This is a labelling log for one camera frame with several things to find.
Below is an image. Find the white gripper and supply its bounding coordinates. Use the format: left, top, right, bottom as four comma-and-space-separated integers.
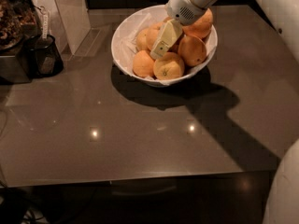
150, 0, 206, 60

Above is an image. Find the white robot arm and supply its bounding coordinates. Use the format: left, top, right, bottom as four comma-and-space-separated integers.
150, 0, 299, 224

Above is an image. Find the white bowl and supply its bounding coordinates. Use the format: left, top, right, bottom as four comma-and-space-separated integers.
111, 5, 218, 87

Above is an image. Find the white paper in bowl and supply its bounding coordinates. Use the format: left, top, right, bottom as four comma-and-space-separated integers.
114, 13, 153, 76

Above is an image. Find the orange centre top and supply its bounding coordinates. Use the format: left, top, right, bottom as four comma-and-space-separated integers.
146, 22, 163, 50

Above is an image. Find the orange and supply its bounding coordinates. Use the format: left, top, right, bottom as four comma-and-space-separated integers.
178, 35, 206, 67
153, 52, 185, 80
133, 50, 155, 78
146, 22, 163, 50
183, 8, 213, 39

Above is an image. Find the orange right middle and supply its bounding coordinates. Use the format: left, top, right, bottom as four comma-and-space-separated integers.
178, 35, 206, 67

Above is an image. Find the orange top right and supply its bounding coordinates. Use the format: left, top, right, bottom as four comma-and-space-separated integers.
183, 8, 213, 39

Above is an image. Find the orange left partly hidden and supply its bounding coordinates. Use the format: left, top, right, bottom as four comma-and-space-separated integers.
136, 28, 149, 51

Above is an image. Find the orange front centre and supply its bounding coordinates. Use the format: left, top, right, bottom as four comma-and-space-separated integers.
153, 52, 185, 80

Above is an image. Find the orange front left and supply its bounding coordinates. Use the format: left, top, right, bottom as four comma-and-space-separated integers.
133, 50, 155, 78

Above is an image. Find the white tag label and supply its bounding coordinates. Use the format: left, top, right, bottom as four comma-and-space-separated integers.
38, 6, 49, 40

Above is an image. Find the black mesh basket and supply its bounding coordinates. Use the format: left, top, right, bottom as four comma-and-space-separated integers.
24, 35, 64, 77

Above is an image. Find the metal tray stand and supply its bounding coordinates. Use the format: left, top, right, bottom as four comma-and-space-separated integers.
0, 43, 32, 85

